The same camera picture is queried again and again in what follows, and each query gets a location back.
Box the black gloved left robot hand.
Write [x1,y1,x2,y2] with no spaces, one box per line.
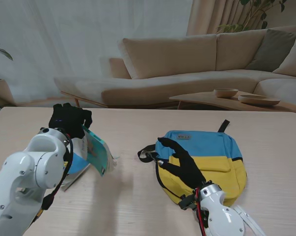
[48,102,93,141]

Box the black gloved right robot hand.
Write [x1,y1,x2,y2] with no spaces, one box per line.
[157,137,209,191]

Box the blue and yellow school bag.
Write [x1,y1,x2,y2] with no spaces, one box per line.
[137,119,248,207]

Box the teal cover book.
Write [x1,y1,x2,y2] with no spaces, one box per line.
[71,124,120,177]

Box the blue cover book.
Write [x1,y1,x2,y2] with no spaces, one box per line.
[60,152,91,192]

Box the beige plant pot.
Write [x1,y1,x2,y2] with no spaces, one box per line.
[0,78,16,107]

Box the wooden coffee table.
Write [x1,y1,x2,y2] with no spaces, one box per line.
[169,90,296,116]

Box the white sheer curtain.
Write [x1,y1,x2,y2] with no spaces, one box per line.
[0,0,194,106]

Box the small deep wooden bowl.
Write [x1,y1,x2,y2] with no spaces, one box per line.
[213,88,239,98]

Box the green plant with long leaves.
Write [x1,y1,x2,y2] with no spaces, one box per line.
[0,14,13,61]

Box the wide shallow wooden bowl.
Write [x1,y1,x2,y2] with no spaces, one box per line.
[238,94,281,106]

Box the beige corner sofa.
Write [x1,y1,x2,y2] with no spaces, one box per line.
[54,26,296,109]

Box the grey sofa cushion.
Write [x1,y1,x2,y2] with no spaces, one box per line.
[244,29,296,72]

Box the tall green leafy plant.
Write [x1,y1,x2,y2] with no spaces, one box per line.
[216,0,288,34]

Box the beige sofa cushion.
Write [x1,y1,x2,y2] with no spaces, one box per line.
[272,35,296,79]

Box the beige pleated curtain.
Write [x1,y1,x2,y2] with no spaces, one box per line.
[186,0,296,36]

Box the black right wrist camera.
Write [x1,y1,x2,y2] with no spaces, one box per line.
[178,193,200,212]

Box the red black right arm cable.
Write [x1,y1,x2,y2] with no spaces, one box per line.
[194,188,209,236]

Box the red black arm cable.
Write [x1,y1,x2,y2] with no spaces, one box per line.
[25,134,74,234]
[194,188,209,236]

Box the red black left arm cable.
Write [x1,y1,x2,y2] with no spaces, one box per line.
[25,134,74,234]

